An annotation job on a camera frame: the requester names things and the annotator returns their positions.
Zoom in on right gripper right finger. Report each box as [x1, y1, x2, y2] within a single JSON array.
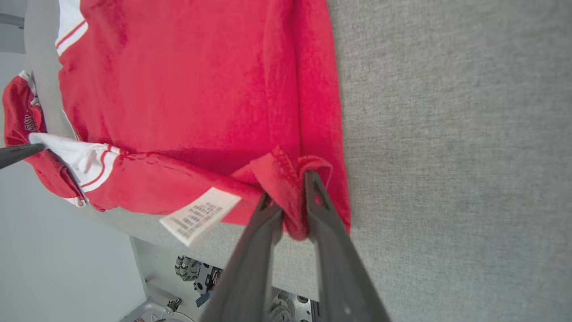
[[304, 170, 391, 322]]

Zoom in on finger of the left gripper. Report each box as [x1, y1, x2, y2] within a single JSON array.
[[0, 143, 46, 169]]

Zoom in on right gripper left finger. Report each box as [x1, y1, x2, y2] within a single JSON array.
[[200, 192, 285, 322]]

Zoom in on red shorts with white trim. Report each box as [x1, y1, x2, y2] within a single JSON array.
[[29, 0, 351, 246]]

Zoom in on red garment with white print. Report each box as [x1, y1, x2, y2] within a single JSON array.
[[2, 72, 88, 208]]

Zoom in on robot omni wheel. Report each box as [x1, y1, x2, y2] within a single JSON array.
[[270, 291, 296, 322], [174, 255, 202, 282]]

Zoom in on white robot wheeled base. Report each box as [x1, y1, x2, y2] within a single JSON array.
[[118, 237, 322, 322]]

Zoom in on grey fabric sofa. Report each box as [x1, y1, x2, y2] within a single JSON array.
[[25, 0, 572, 322]]

